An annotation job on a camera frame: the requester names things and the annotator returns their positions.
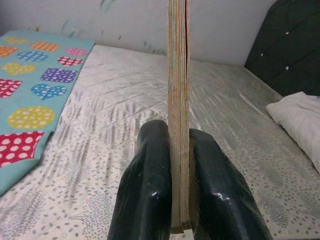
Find dark tufted headboard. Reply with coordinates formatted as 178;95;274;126
243;0;320;98

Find teal blanket with coloured hearts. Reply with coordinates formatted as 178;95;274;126
0;29;96;198

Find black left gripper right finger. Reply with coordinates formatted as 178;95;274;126
188;127;274;240

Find yellow-edged blue children's book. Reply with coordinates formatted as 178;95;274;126
166;0;193;235

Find white pillow with black lettering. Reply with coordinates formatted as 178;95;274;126
265;91;320;174

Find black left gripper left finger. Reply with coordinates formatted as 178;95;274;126
107;119;174;240

